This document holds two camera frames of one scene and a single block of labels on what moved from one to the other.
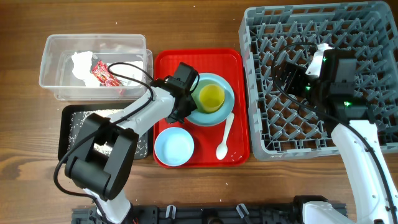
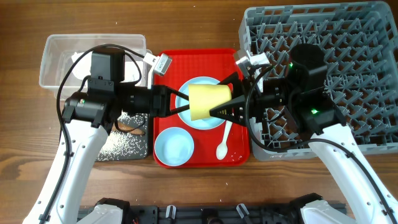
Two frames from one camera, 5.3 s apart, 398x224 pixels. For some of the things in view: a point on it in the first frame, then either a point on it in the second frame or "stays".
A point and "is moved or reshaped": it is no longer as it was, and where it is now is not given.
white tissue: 129,71 stays
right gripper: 296,73 -> 239,102
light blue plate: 214,96 is moved or reshaped
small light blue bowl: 174,146 stays
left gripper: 191,106 -> 160,107
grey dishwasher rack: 283,126 stays
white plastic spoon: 222,149 stays
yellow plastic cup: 212,98 is moved or reshaped
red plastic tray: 222,145 stays
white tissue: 81,66 stays
